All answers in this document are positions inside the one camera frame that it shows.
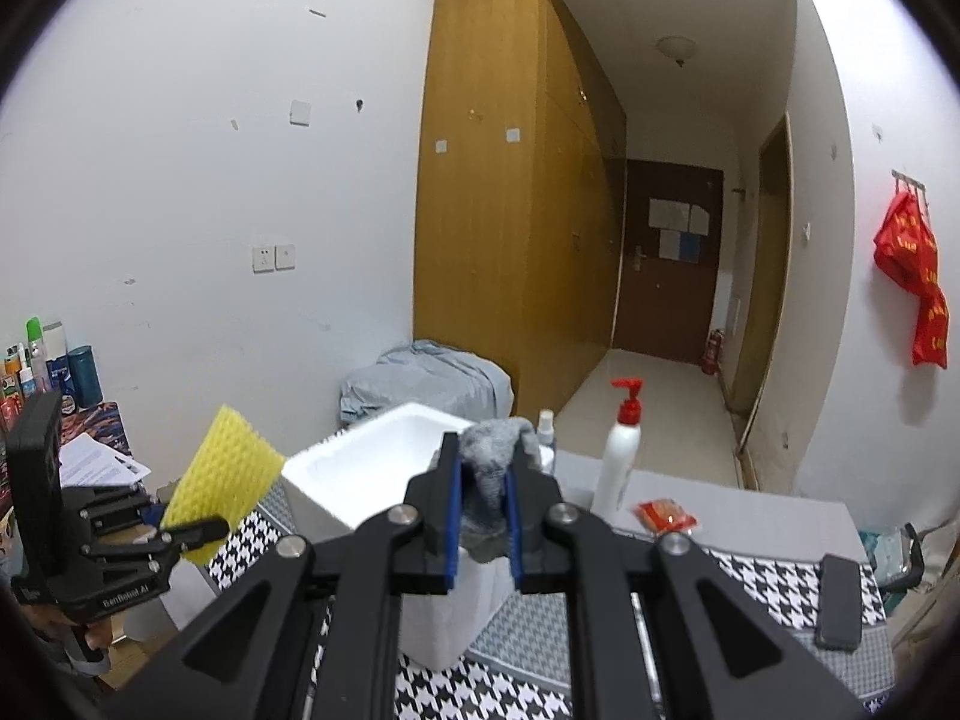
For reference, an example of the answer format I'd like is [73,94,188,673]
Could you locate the grey fuzzy sock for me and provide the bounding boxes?
[459,418,540,564]

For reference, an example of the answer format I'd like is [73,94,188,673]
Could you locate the yellow foam sheet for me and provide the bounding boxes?
[161,405,286,533]

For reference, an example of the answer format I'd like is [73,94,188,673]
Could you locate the small clear spray bottle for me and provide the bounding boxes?
[535,410,556,475]

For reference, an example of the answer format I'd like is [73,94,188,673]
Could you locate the white foam box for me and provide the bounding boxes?
[281,403,514,673]

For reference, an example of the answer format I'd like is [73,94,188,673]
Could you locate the white paper sheets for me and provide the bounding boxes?
[59,434,151,488]

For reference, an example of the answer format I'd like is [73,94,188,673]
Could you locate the white pump bottle red top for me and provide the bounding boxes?
[590,377,643,520]

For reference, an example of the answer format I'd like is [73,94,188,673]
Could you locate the grey blue bedding pile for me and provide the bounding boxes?
[338,340,514,426]

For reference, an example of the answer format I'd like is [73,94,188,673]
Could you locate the red snack packet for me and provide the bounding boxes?
[631,497,700,536]

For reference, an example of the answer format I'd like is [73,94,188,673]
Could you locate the houndstooth table cloth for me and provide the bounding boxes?
[202,478,898,720]

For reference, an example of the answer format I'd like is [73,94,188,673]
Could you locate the green capped spray bottle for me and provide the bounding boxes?
[25,317,50,392]

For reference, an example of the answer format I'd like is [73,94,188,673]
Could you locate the red fire extinguisher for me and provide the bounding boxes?
[700,328,724,376]

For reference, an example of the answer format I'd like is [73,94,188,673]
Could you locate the dark brown entrance door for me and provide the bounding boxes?
[613,160,724,364]

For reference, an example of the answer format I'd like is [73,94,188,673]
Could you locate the side wooden door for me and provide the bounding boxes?
[729,114,793,418]

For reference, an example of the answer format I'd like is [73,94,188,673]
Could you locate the black smartphone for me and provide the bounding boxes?
[815,554,862,652]

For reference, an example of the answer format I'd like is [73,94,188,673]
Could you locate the wooden wardrobe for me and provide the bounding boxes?
[413,0,626,418]

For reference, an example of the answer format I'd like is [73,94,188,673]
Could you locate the red hanging bag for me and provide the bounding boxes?
[874,187,950,369]

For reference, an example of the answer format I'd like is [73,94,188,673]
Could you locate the ceiling lamp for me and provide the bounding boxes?
[656,36,698,68]

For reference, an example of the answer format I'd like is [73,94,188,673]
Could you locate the white wall socket pair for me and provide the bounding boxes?
[251,244,296,275]

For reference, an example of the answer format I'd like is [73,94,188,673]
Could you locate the white wall switch plate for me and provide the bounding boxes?
[290,99,311,127]

